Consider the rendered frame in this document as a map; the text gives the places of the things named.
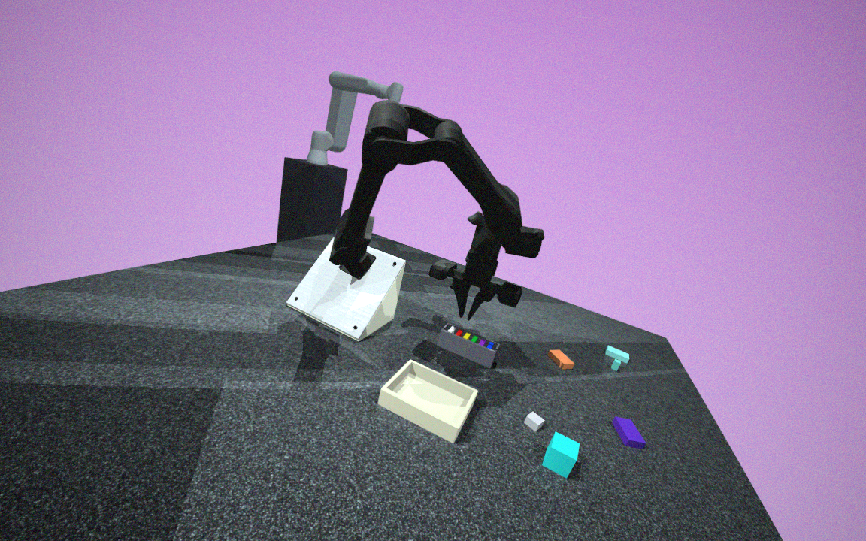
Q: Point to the purple block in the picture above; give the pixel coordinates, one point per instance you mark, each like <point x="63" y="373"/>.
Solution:
<point x="628" y="433"/>

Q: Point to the light blue rectangular block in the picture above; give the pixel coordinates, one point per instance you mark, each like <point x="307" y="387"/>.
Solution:
<point x="615" y="353"/>

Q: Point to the orange rectangular block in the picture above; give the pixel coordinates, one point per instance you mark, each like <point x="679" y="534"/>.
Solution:
<point x="561" y="359"/>

